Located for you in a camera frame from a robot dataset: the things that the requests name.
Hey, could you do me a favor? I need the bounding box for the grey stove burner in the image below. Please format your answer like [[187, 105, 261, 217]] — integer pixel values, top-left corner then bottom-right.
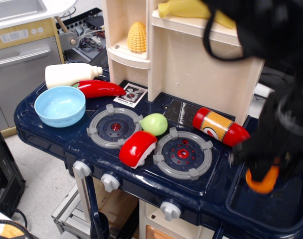
[[86, 104, 143, 149], [153, 127, 213, 181]]

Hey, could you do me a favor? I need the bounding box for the navy toy kitchen counter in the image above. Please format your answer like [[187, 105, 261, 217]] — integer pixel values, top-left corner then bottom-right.
[[14, 82, 303, 239]]

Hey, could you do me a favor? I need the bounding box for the right grey stove knob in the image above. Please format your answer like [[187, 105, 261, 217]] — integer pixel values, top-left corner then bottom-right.
[[160, 201, 181, 222]]

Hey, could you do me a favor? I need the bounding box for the middle grey stove knob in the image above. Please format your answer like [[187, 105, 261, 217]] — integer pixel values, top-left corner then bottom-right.
[[101, 173, 120, 193]]

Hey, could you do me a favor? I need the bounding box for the black white sticker label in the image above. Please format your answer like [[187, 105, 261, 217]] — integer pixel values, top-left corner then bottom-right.
[[114, 83, 148, 108]]

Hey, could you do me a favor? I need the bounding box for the red white toy sushi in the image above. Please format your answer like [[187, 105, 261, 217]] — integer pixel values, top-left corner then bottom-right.
[[119, 130, 157, 169]]

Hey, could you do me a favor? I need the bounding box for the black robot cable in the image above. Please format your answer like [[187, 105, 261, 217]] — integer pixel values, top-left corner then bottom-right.
[[202, 7, 247, 62]]

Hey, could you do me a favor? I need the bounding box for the green toy pear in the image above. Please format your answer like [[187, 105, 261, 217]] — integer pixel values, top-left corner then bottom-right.
[[140, 113, 168, 136]]

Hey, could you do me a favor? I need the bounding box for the black computer case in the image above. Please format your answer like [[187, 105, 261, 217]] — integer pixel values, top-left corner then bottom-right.
[[0, 132, 26, 217]]

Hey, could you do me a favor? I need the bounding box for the aluminium frame stand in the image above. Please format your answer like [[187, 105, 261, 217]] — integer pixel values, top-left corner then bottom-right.
[[51, 174, 91, 239]]

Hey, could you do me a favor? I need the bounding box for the white toy bottle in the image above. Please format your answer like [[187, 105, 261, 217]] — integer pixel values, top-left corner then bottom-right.
[[45, 63, 103, 89]]

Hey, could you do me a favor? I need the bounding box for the light blue plastic bowl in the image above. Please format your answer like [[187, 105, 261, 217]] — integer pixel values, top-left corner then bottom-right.
[[34, 86, 86, 128]]

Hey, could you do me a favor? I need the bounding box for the red toy chili pepper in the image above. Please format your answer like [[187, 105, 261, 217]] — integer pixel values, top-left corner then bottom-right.
[[72, 80, 126, 99]]

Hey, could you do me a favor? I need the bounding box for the grey stove knob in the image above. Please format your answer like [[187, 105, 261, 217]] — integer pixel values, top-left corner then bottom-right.
[[73, 161, 92, 179], [101, 173, 120, 193], [160, 201, 181, 222]]

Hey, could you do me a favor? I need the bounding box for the left grey stove burner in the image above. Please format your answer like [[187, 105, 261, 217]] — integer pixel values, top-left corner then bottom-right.
[[86, 104, 143, 149]]

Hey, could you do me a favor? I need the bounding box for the cream toy kitchen shelf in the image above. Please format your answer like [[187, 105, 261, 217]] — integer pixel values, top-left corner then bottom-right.
[[102, 0, 264, 124]]

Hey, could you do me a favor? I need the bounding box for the yellow toy corn cob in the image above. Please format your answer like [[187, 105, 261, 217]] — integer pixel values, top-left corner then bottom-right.
[[127, 21, 147, 53]]

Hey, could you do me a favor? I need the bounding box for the right grey stove burner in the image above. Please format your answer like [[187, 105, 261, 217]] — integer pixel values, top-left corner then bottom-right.
[[153, 127, 213, 181]]

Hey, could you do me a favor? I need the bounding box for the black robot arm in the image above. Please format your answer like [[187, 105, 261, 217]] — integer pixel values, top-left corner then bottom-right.
[[203, 0, 303, 182]]

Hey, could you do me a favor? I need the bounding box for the orange toy carrot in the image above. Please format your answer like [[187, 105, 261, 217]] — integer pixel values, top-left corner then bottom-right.
[[245, 157, 281, 194]]

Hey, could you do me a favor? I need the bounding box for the red toy ketchup bottle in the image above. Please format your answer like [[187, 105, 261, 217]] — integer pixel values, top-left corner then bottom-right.
[[192, 107, 250, 147]]

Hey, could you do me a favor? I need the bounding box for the yellow toy banana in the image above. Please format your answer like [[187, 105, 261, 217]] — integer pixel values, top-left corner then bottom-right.
[[158, 0, 236, 28]]

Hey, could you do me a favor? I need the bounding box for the wooden grey toy dishwasher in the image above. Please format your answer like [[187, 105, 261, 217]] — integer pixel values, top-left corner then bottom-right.
[[0, 0, 78, 137]]

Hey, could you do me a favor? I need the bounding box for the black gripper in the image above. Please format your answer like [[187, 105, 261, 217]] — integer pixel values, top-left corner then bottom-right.
[[229, 84, 303, 182]]

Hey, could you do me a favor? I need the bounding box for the left grey stove knob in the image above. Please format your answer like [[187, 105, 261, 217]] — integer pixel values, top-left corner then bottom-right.
[[73, 161, 92, 179]]

